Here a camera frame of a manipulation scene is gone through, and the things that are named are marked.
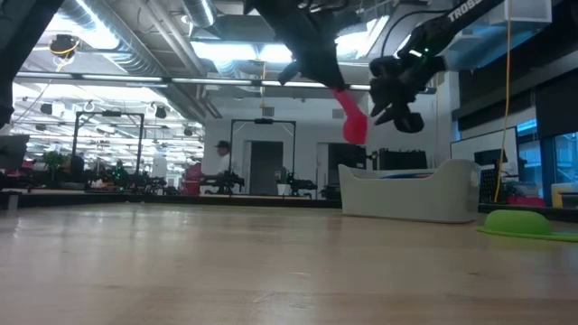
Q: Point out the white plastic basket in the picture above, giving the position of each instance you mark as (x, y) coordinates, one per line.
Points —
(406, 198)

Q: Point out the red chair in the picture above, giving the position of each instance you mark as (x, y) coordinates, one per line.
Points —
(193, 178)

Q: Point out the silver ceiling air duct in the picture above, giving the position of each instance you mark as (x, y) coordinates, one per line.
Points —
(201, 11)

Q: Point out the whiteboard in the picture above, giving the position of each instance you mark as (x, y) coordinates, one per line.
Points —
(483, 140)

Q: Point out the yellow box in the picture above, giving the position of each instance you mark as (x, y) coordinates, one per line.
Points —
(562, 192)

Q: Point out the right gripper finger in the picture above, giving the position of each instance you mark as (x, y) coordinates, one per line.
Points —
(388, 118)
(381, 104)

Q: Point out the black monitor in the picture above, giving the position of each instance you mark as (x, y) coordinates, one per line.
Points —
(490, 157)

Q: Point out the green plastic measuring cup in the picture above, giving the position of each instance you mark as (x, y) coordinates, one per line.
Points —
(517, 223)

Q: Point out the ceiling light strip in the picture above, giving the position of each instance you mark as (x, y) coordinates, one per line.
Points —
(212, 81)

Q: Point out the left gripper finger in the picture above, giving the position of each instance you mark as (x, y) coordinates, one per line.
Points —
(327, 74)
(289, 74)

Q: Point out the black metal frame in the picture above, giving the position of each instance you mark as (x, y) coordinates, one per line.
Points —
(108, 114)

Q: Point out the green plant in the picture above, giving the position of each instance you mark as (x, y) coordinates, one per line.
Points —
(55, 160)

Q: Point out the standing person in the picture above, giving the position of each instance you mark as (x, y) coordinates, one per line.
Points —
(224, 162)

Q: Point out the background black robot arm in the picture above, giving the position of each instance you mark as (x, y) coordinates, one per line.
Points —
(223, 180)
(301, 185)

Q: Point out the purple plastic measuring cup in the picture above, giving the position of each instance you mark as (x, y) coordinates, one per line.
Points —
(413, 174)

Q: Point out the round ceiling camera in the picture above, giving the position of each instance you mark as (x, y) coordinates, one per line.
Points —
(64, 45)

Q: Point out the black cabinet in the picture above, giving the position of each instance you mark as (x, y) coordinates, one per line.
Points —
(347, 155)

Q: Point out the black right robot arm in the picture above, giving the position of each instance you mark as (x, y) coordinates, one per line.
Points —
(456, 18)

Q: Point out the red bin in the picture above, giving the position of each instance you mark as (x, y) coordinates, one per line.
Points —
(524, 201)

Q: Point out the black box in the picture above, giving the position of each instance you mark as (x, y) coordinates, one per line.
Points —
(402, 160)

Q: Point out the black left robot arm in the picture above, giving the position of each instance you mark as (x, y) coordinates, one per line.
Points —
(22, 40)

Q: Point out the red plastic measuring cup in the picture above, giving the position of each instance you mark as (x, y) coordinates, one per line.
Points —
(354, 126)

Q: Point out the dark monitor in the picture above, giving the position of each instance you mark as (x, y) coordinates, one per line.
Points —
(13, 151)

